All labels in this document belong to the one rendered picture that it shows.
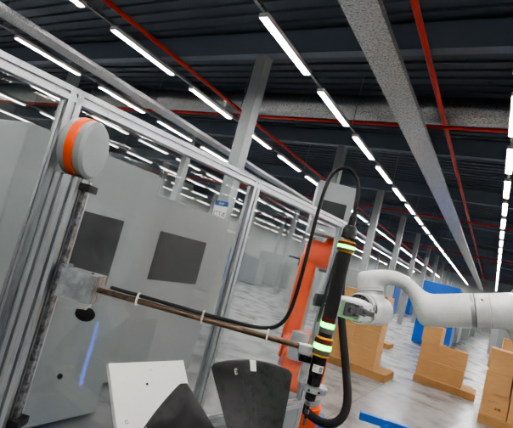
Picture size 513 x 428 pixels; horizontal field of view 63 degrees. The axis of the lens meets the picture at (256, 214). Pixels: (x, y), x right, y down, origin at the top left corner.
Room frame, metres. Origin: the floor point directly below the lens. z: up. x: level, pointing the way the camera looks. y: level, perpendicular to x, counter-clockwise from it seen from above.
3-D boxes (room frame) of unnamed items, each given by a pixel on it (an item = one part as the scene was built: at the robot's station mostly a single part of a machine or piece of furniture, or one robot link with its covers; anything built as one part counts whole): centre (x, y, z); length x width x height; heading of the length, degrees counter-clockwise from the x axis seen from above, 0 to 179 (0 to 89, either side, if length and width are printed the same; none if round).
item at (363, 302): (1.12, -0.30, 1.65); 0.11 x 0.10 x 0.07; 140
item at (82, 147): (1.10, 0.48, 1.88); 0.17 x 0.15 x 0.16; 140
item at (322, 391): (1.04, -0.22, 1.50); 0.09 x 0.07 x 0.10; 85
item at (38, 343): (1.10, 0.44, 1.48); 0.05 x 0.03 x 0.62; 175
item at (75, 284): (1.09, 0.39, 1.54); 0.10 x 0.07 x 0.08; 85
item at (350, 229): (1.04, -0.23, 1.65); 0.04 x 0.04 x 0.46
